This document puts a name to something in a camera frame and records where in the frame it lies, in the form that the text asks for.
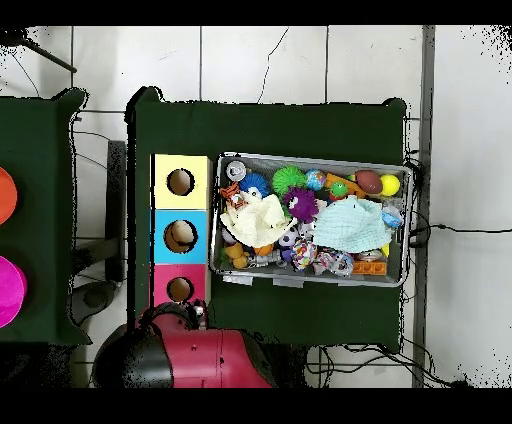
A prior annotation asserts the clear mesh bin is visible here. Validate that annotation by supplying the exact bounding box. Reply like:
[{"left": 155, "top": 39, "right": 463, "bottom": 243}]
[{"left": 209, "top": 151, "right": 414, "bottom": 289}]

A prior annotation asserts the pale yellow cloth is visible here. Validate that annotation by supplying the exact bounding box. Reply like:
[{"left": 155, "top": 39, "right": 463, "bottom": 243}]
[{"left": 219, "top": 193, "right": 293, "bottom": 249}]

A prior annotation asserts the purple spiky ball with eyes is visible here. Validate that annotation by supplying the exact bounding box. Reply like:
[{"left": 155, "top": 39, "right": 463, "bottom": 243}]
[{"left": 283, "top": 187, "right": 321, "bottom": 225}]

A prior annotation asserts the yellow ball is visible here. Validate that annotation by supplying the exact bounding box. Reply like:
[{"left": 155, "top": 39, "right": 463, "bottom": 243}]
[{"left": 379, "top": 174, "right": 401, "bottom": 197}]

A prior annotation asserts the dark green side table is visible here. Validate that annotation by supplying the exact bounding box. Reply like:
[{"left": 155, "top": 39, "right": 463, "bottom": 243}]
[{"left": 0, "top": 87, "right": 89, "bottom": 347}]

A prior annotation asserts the silver drink can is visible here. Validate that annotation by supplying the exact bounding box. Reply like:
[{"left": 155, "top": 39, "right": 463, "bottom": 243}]
[{"left": 225, "top": 159, "right": 248, "bottom": 183}]

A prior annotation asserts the orange disc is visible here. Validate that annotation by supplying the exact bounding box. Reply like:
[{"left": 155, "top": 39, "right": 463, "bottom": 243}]
[{"left": 0, "top": 166, "right": 19, "bottom": 227}]

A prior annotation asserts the black cable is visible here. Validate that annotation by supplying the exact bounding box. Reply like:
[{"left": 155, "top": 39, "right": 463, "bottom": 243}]
[{"left": 409, "top": 220, "right": 512, "bottom": 238}]

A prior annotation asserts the blue spiky ball with eyes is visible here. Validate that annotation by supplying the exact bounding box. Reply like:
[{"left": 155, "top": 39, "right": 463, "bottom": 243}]
[{"left": 239, "top": 172, "right": 272, "bottom": 200}]

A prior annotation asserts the brown toy football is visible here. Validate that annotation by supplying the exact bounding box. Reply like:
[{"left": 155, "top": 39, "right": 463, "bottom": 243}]
[{"left": 355, "top": 169, "right": 385, "bottom": 195}]

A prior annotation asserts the black tripod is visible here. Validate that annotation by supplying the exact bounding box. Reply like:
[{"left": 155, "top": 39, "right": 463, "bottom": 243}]
[{"left": 0, "top": 27, "right": 79, "bottom": 75}]

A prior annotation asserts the pink disc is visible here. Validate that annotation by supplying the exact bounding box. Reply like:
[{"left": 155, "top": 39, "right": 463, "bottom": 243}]
[{"left": 0, "top": 255, "right": 29, "bottom": 329}]

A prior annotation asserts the large green spiky ball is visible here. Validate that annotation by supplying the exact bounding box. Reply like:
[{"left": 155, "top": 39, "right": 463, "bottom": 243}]
[{"left": 271, "top": 164, "right": 309, "bottom": 197}]

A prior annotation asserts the dark green table cloth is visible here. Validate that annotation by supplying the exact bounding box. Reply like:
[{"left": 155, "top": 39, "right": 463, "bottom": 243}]
[{"left": 126, "top": 86, "right": 409, "bottom": 353}]

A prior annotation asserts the mint green cloth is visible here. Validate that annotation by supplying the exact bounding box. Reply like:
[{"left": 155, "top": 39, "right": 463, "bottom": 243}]
[{"left": 311, "top": 197, "right": 395, "bottom": 254}]

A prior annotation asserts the small globe print ball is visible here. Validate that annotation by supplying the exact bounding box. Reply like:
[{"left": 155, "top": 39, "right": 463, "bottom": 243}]
[{"left": 306, "top": 169, "right": 329, "bottom": 192}]

